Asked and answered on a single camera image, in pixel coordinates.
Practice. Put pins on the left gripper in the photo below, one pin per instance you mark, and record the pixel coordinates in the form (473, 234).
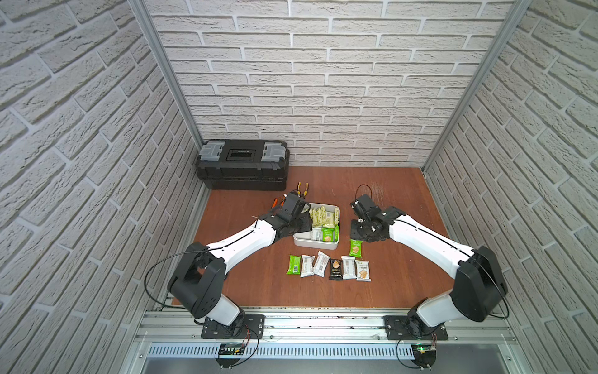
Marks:
(301, 221)

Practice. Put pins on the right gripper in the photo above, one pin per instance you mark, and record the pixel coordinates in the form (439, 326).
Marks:
(354, 222)

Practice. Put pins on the green cookie packet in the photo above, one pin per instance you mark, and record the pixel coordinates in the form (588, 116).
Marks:
(329, 235)
(294, 266)
(356, 248)

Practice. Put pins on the grey storage box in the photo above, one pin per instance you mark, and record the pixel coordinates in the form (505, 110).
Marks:
(304, 239)

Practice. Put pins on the white cookie packet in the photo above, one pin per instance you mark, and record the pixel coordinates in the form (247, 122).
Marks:
(321, 264)
(316, 234)
(307, 266)
(363, 272)
(349, 268)

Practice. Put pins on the black cookie packet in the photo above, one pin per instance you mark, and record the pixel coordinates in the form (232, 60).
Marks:
(336, 270)

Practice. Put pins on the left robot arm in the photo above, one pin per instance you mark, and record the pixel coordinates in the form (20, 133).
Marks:
(198, 279)

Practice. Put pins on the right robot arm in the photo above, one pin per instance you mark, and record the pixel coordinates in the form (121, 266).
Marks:
(479, 286)

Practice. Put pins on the pale yellow cookie packet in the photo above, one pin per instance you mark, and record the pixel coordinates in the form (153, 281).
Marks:
(336, 215)
(322, 218)

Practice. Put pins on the black toolbox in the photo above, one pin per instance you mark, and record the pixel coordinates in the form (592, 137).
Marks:
(260, 165)

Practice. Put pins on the right controller board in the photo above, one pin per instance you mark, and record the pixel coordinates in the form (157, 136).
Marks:
(424, 355)

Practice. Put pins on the controller board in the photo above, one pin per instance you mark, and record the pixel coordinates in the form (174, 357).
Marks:
(230, 354)
(424, 355)

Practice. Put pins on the left controller board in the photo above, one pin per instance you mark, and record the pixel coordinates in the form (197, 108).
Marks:
(230, 354)

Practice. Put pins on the orange handled groove pliers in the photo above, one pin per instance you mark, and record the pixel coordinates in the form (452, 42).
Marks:
(278, 202)

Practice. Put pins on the yellow handled small pliers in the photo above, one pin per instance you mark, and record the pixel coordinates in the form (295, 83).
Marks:
(302, 189)

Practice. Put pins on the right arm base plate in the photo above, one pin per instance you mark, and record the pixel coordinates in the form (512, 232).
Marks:
(402, 328)

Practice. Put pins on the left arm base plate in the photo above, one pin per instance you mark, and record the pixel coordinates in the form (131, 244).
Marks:
(245, 325)

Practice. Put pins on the aluminium front rail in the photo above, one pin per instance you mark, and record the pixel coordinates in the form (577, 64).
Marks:
(335, 325)

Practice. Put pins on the aluminium frame post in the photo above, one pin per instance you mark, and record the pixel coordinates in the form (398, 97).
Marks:
(505, 32)
(152, 36)

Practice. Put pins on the left aluminium frame post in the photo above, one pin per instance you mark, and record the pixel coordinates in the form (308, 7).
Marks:
(152, 36)

